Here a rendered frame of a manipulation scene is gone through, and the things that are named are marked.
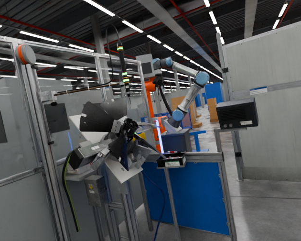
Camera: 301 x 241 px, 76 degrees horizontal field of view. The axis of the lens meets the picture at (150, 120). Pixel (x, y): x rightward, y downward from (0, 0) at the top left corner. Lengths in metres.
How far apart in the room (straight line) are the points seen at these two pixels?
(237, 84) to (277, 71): 0.49
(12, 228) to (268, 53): 3.18
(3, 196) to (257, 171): 2.93
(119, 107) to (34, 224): 1.13
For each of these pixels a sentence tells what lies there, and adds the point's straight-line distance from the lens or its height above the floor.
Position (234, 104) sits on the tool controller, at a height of 1.22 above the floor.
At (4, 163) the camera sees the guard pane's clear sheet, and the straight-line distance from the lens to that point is 1.77.
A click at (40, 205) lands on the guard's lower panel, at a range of 1.91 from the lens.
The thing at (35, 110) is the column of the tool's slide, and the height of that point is 1.45.
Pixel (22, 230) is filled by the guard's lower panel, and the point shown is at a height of 0.59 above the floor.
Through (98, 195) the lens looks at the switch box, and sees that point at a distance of 1.64.
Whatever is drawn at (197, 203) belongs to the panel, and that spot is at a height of 0.38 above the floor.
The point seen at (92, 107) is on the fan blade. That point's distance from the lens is 1.40.
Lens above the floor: 1.31
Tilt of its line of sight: 4 degrees down
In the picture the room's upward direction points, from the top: 10 degrees counter-clockwise
